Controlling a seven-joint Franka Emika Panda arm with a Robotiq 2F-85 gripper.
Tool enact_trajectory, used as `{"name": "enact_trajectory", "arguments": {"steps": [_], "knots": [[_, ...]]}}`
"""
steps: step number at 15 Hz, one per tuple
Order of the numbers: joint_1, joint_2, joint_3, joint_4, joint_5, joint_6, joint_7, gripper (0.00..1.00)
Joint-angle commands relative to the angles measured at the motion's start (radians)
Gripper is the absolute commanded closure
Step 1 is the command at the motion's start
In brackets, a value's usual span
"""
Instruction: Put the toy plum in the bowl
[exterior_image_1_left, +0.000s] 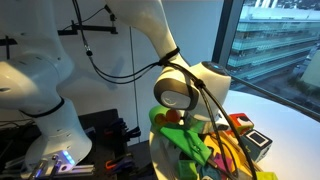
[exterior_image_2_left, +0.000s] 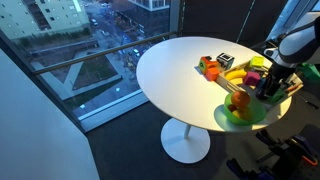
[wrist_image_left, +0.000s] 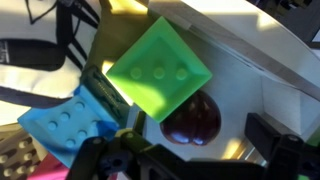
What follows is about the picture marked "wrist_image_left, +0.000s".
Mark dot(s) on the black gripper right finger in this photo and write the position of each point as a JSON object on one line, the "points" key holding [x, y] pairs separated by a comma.
{"points": [[261, 133]]}

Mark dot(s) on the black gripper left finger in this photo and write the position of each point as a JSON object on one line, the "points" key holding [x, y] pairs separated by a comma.
{"points": [[140, 123]]}

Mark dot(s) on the dark purple toy plum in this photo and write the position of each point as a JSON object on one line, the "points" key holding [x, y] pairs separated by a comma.
{"points": [[196, 123]]}

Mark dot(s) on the wooden tray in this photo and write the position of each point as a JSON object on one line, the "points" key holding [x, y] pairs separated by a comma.
{"points": [[240, 83]]}

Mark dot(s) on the green dice cube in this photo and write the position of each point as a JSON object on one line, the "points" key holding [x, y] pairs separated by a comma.
{"points": [[160, 66]]}

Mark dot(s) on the blue dice cube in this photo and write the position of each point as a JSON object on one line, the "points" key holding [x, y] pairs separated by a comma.
{"points": [[66, 123]]}

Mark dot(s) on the grey studded cube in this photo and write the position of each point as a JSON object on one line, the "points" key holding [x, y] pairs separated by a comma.
{"points": [[15, 156]]}

